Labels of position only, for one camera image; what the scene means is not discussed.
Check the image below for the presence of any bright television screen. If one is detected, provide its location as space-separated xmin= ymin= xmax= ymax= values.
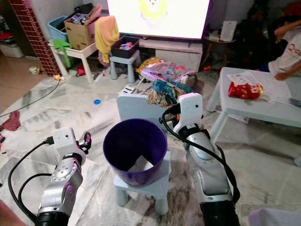
xmin=106 ymin=0 xmax=212 ymax=40

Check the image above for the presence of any small white side table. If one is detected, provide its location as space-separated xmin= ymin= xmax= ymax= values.
xmin=48 ymin=40 xmax=99 ymax=84

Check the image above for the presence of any white upright router box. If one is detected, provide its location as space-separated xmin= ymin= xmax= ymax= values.
xmin=220 ymin=20 xmax=238 ymax=42

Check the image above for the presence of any white storage box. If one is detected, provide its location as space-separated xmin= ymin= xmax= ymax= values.
xmin=0 ymin=42 xmax=24 ymax=58

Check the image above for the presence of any blue and brown wrapper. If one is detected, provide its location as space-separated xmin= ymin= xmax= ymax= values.
xmin=146 ymin=77 xmax=193 ymax=109

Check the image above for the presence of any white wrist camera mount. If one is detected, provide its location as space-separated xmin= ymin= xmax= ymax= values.
xmin=176 ymin=93 xmax=204 ymax=132
xmin=53 ymin=127 xmax=79 ymax=158

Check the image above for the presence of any child in white shirt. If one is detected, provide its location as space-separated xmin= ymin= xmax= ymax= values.
xmin=259 ymin=2 xmax=301 ymax=81

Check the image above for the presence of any red and yellow doll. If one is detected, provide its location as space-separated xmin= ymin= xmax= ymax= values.
xmin=228 ymin=82 xmax=264 ymax=100

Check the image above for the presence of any purple plastic rubbish bin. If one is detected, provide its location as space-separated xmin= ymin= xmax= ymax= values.
xmin=103 ymin=118 xmax=169 ymax=188

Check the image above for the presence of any pink colourful printed bag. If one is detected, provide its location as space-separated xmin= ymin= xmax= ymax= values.
xmin=140 ymin=61 xmax=196 ymax=85

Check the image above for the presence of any white printed card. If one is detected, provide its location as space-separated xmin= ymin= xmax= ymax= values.
xmin=122 ymin=85 xmax=139 ymax=95

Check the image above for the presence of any yellow patterned bag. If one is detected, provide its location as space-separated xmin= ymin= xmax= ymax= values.
xmin=134 ymin=56 xmax=163 ymax=75

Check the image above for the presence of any red grid panel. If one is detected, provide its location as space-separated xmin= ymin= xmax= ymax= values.
xmin=9 ymin=0 xmax=62 ymax=78

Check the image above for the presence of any small red toy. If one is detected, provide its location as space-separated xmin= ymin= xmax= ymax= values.
xmin=75 ymin=64 xmax=86 ymax=77

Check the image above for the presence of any green toy shovel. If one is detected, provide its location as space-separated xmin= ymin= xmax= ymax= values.
xmin=52 ymin=39 xmax=72 ymax=68

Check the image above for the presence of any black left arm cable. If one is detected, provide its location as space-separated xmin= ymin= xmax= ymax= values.
xmin=7 ymin=137 xmax=55 ymax=222

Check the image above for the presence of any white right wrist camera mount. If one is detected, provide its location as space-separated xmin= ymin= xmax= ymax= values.
xmin=176 ymin=93 xmax=204 ymax=132

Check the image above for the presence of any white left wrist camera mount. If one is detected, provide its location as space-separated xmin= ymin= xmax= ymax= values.
xmin=53 ymin=127 xmax=79 ymax=158

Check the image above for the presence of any small grey white-legged table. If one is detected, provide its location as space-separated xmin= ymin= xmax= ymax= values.
xmin=205 ymin=67 xmax=301 ymax=142

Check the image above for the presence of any black tray with toys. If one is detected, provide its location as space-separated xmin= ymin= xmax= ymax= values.
xmin=111 ymin=36 xmax=141 ymax=59

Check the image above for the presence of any pale lavender plastic object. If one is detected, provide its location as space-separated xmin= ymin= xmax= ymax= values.
xmin=247 ymin=207 xmax=301 ymax=226

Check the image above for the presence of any cardboard box with toys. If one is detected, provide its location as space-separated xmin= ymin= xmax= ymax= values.
xmin=63 ymin=5 xmax=103 ymax=51

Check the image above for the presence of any light blue plastic basket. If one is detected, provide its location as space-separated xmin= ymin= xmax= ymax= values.
xmin=48 ymin=16 xmax=69 ymax=42

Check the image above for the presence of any white television stand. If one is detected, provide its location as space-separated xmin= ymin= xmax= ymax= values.
xmin=139 ymin=39 xmax=204 ymax=72

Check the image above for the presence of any pale blue plastic chair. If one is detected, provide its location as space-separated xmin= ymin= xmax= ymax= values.
xmin=117 ymin=93 xmax=170 ymax=128

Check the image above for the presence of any white printed paper sheet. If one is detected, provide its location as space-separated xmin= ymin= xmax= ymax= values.
xmin=227 ymin=70 xmax=301 ymax=105

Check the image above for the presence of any yellow hanging cloth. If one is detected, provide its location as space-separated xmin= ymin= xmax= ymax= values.
xmin=94 ymin=16 xmax=120 ymax=65

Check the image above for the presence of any dark red rag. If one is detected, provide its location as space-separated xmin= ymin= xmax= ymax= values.
xmin=2 ymin=110 xmax=23 ymax=132

